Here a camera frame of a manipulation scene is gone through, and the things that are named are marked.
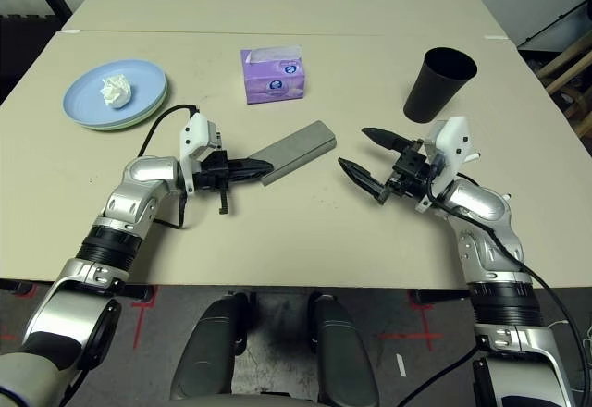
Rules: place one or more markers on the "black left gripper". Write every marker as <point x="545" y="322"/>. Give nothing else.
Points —
<point x="213" y="173"/>

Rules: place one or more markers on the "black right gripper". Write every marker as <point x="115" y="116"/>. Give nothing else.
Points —
<point x="411" y="171"/>

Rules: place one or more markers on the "grey glasses case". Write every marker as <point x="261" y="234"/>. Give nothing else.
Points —
<point x="296" y="148"/>

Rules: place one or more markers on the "white tissue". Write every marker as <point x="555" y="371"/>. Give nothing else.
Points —
<point x="115" y="92"/>

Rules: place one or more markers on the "blue plastic plate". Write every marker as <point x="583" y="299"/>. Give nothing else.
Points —
<point x="83" y="102"/>

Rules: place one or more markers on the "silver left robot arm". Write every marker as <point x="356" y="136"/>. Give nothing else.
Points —
<point x="143" y="171"/>

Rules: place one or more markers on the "purple tissue box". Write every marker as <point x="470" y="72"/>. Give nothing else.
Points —
<point x="273" y="88"/>

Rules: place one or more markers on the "black plastic cup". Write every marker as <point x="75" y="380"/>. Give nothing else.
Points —
<point x="435" y="92"/>

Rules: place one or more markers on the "green plastic plate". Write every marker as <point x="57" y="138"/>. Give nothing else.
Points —
<point x="149" y="121"/>

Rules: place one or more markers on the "black table foot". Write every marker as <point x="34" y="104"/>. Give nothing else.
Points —
<point x="139" y="292"/>
<point x="18" y="287"/>
<point x="435" y="297"/>

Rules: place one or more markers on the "red floor tape cross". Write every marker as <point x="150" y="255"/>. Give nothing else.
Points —
<point x="427" y="335"/>
<point x="137" y="328"/>

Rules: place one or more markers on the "grey left robot leg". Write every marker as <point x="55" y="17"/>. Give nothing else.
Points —
<point x="208" y="351"/>

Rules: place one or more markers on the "grey robot leg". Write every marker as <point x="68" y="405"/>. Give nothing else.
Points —
<point x="208" y="351"/>
<point x="342" y="351"/>

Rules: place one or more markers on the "grey right robot leg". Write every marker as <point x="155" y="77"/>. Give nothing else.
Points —
<point x="342" y="351"/>

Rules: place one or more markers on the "white floor tape strip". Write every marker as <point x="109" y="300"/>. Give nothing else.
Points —
<point x="401" y="365"/>

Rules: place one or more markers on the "wooden rack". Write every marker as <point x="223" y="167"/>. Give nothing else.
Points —
<point x="564" y="60"/>

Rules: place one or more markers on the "black foam floor mats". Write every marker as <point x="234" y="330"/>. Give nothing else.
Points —
<point x="23" y="41"/>

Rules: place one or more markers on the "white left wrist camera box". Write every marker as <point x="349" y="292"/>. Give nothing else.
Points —
<point x="196" y="131"/>

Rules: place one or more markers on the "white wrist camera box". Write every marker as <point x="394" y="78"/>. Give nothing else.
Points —
<point x="453" y="139"/>
<point x="196" y="131"/>

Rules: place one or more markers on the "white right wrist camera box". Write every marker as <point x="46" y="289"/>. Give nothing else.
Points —
<point x="453" y="139"/>

